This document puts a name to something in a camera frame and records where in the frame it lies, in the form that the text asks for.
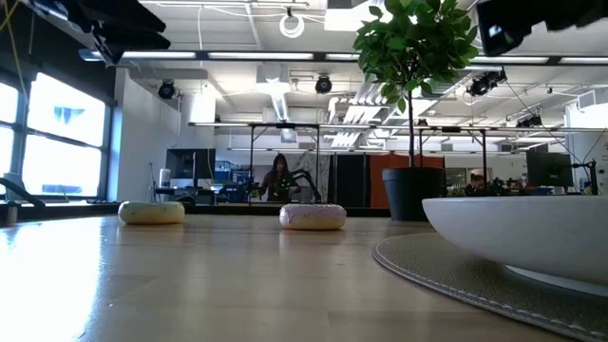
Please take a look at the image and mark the white round bowl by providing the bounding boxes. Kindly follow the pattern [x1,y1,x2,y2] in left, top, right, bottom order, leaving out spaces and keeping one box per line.
[421,195,608,299]

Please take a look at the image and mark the large window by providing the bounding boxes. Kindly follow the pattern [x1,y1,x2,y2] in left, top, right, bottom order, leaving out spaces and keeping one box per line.
[0,70,113,200]

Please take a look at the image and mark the white coiled cable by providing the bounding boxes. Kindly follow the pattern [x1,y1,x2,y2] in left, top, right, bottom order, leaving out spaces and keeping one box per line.
[278,12,306,40]

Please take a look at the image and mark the green leafy artificial plant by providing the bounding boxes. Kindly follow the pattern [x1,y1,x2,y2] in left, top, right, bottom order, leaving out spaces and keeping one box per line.
[351,0,481,168]

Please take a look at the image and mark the black partition panel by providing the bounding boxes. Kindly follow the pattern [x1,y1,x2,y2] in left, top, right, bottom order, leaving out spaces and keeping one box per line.
[327,154,371,209]

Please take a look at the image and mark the round grey stitched placemat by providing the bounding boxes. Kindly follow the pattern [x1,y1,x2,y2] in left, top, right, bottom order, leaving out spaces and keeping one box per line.
[370,231,608,342]

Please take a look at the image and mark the black computer monitor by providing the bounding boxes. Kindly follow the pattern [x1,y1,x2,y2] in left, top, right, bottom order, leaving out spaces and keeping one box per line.
[525,150,575,188]
[165,148,218,181]

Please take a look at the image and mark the seated person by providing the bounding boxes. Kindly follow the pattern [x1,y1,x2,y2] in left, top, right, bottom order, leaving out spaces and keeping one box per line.
[464,171,490,197]

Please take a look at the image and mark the large pink iced donut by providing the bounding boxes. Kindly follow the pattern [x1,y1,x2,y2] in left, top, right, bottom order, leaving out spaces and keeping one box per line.
[278,203,348,232]

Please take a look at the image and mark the large pale green iced donut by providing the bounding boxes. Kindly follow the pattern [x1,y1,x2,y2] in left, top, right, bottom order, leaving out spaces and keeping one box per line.
[117,200,186,226]

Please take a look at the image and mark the orange partition panel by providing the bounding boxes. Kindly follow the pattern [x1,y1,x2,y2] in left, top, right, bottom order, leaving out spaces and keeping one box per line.
[370,154,446,209]

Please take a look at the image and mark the black plant pot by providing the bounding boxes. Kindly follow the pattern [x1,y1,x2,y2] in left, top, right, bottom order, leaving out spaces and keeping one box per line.
[381,166,447,222]

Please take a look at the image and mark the black metal workstation frame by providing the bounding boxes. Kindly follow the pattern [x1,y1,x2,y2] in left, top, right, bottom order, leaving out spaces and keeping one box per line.
[416,125,490,189]
[188,122,322,205]

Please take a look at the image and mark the black ceiling camera rig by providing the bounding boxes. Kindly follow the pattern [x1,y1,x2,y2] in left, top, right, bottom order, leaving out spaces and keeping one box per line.
[466,68,508,98]

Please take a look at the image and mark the standing person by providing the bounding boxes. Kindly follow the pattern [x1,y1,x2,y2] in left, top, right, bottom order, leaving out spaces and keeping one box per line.
[258,152,303,203]

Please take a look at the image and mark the white ceiling air duct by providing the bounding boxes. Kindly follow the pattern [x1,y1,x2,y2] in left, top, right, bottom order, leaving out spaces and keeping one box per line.
[256,62,292,123]

